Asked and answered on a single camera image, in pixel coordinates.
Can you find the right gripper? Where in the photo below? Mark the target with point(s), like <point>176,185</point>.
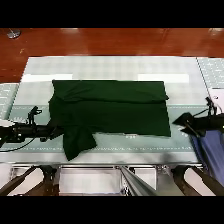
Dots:
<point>197,125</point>

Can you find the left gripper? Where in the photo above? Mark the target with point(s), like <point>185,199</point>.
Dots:
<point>50,131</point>

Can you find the dark green T-shirt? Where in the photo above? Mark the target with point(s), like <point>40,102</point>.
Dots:
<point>110,110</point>

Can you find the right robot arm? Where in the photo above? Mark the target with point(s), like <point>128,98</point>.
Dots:
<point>215,124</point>

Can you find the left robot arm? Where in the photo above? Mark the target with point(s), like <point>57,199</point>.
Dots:
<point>20,130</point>

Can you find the blue garment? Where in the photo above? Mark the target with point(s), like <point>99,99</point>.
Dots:
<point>210,150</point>

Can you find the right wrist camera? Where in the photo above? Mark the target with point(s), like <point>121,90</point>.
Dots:
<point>209,106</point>

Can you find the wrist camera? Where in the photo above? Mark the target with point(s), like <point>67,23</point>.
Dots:
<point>209,106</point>
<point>32,115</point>

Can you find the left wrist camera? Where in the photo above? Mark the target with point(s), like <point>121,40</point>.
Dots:
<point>32,115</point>

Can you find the silver frame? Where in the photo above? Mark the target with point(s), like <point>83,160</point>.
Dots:
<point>140,185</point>

